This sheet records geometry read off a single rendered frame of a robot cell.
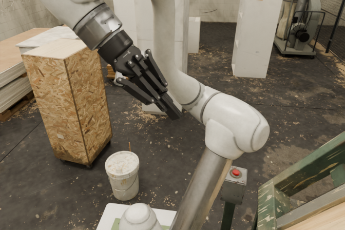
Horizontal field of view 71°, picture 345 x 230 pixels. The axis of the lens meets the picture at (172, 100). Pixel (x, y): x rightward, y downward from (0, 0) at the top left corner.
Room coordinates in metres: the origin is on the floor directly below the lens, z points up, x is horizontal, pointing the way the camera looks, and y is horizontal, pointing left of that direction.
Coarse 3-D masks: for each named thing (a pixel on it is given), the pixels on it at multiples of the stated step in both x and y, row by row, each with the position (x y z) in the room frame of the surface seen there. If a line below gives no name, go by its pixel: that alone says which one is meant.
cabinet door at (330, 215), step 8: (336, 208) 0.57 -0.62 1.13; (344, 208) 0.56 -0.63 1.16; (320, 216) 0.58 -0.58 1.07; (328, 216) 0.57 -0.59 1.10; (336, 216) 0.55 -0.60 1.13; (344, 216) 0.53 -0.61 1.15; (296, 224) 0.61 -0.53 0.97; (304, 224) 0.59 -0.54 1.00; (312, 224) 0.57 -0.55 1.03; (320, 224) 0.55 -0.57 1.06; (328, 224) 0.54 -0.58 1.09; (336, 224) 0.52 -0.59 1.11; (344, 224) 0.51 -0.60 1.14
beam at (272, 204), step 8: (264, 184) 0.92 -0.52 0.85; (272, 184) 0.88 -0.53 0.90; (264, 192) 0.87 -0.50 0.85; (272, 192) 0.83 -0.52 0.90; (280, 192) 0.85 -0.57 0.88; (264, 200) 0.82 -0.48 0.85; (272, 200) 0.79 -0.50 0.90; (280, 200) 0.80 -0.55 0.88; (288, 200) 0.82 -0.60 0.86; (264, 208) 0.77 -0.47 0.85; (272, 208) 0.74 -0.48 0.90; (280, 208) 0.75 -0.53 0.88; (288, 208) 0.77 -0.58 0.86; (264, 216) 0.73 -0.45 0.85; (272, 216) 0.70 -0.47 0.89; (280, 216) 0.71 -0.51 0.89; (264, 224) 0.69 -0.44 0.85; (272, 224) 0.66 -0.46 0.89
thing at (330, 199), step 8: (344, 184) 0.63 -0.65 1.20; (328, 192) 0.64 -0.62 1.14; (336, 192) 0.62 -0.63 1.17; (344, 192) 0.60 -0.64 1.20; (312, 200) 0.65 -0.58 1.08; (320, 200) 0.63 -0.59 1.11; (328, 200) 0.61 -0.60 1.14; (336, 200) 0.59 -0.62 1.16; (344, 200) 0.58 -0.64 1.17; (296, 208) 0.67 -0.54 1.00; (304, 208) 0.64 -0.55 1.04; (312, 208) 0.62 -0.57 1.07; (320, 208) 0.60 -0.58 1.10; (328, 208) 0.59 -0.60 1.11; (288, 216) 0.66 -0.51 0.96; (296, 216) 0.63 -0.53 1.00; (304, 216) 0.61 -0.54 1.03; (312, 216) 0.60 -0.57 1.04; (280, 224) 0.64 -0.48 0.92; (288, 224) 0.63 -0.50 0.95
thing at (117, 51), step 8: (120, 32) 0.50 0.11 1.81; (112, 40) 0.48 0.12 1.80; (120, 40) 0.49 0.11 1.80; (128, 40) 0.50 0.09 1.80; (104, 48) 0.48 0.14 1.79; (112, 48) 0.48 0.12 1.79; (120, 48) 0.48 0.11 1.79; (128, 48) 0.52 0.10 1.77; (136, 48) 0.53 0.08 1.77; (104, 56) 0.48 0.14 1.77; (112, 56) 0.47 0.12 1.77; (120, 56) 0.49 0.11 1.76; (128, 56) 0.50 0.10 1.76; (112, 64) 0.48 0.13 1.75; (120, 64) 0.48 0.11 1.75; (136, 64) 0.50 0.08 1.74; (120, 72) 0.47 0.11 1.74; (128, 72) 0.48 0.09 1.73
